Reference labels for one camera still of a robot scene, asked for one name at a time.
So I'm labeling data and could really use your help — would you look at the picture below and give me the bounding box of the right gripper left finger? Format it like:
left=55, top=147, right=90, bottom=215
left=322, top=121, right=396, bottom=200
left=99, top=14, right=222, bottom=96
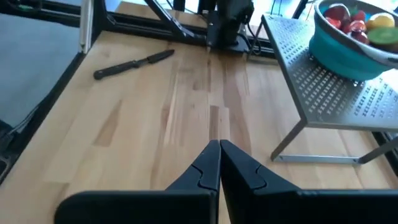
left=54, top=139, right=221, bottom=224

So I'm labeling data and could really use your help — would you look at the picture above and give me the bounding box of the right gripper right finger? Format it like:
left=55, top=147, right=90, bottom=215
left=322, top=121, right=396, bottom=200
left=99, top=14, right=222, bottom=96
left=220, top=139, right=398, bottom=224

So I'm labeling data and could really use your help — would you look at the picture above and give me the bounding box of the grey perforated metal shelf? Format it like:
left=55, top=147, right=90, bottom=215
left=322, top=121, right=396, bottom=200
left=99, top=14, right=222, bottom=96
left=261, top=14, right=398, bottom=166

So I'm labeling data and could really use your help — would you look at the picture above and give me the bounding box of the blue collapsible colander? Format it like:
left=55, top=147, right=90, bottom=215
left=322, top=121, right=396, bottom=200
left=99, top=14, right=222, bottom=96
left=308, top=0, right=398, bottom=82

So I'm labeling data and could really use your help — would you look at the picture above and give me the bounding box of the dark red apple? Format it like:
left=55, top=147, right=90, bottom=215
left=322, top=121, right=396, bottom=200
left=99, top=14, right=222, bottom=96
left=349, top=30, right=371, bottom=45

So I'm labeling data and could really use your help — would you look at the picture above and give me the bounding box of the small orange red fruit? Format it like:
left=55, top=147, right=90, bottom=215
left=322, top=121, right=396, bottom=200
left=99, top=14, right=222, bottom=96
left=343, top=19, right=368, bottom=34

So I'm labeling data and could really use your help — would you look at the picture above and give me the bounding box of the green kiwi half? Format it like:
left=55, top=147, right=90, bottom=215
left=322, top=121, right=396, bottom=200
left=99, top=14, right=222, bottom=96
left=366, top=27, right=398, bottom=52

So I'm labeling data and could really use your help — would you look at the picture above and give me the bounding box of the yellow plastic lemon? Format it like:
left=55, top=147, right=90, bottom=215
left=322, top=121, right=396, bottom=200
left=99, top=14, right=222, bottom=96
left=366, top=12, right=396, bottom=30

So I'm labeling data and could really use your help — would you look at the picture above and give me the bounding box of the black handled kitchen knife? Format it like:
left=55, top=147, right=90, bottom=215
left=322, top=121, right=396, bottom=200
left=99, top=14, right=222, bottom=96
left=93, top=49, right=175, bottom=81

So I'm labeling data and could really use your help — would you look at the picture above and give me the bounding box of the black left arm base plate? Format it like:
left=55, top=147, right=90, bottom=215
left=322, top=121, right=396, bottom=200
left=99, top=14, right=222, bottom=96
left=205, top=37, right=253, bottom=54

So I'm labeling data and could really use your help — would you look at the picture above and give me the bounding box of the silver metal bracket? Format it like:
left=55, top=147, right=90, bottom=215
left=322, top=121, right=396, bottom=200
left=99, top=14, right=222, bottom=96
left=79, top=0, right=94, bottom=54

